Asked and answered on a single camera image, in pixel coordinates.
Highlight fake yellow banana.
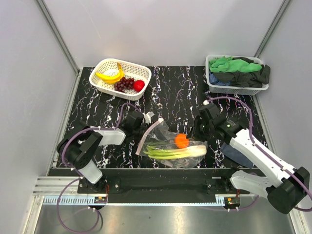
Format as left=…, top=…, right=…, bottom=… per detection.
left=96, top=62, right=124, bottom=84

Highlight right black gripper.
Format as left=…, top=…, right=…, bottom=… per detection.
left=186, top=115, right=214, bottom=142

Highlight purple cable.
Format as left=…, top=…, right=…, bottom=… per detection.
left=206, top=96, right=312, bottom=212
left=56, top=102, right=143, bottom=232

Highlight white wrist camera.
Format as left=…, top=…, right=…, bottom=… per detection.
left=203, top=100, right=210, bottom=106
left=143, top=112, right=155, bottom=124

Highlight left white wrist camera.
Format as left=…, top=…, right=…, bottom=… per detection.
left=143, top=112, right=155, bottom=124

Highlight fake orange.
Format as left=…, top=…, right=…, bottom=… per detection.
left=175, top=134, right=189, bottom=149

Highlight dark blue cloth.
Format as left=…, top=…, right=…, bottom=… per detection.
left=220, top=143, right=254, bottom=168

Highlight white empty plastic basket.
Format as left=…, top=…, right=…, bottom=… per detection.
left=89, top=58, right=152, bottom=101

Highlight green cloth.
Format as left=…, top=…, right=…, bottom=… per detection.
left=208, top=56, right=262, bottom=73

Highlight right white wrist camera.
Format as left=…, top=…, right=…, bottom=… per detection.
left=203, top=100, right=210, bottom=106

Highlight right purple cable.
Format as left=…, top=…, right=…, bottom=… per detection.
left=206, top=96, right=312, bottom=212

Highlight fake green celery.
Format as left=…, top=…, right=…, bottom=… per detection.
left=143, top=145, right=207, bottom=160

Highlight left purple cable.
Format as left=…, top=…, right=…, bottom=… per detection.
left=56, top=102, right=143, bottom=232

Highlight black cloth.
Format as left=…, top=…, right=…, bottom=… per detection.
left=210, top=64, right=271, bottom=88

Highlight clear zip top bag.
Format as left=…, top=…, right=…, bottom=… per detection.
left=136, top=118, right=207, bottom=168

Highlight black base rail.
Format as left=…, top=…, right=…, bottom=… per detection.
left=77, top=167, right=252, bottom=204

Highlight blue checkered cloth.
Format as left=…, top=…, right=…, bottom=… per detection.
left=209, top=73, right=231, bottom=86

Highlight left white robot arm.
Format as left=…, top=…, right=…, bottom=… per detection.
left=57, top=111, right=154, bottom=193

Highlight fake purple grapes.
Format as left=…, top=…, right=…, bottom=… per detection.
left=114, top=77, right=135, bottom=93

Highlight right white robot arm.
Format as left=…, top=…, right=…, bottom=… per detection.
left=187, top=103, right=311, bottom=214

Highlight white basket with cloths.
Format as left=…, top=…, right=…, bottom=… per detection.
left=206, top=55, right=271, bottom=96

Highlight fake red apple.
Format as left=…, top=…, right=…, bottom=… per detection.
left=133, top=80, right=145, bottom=92

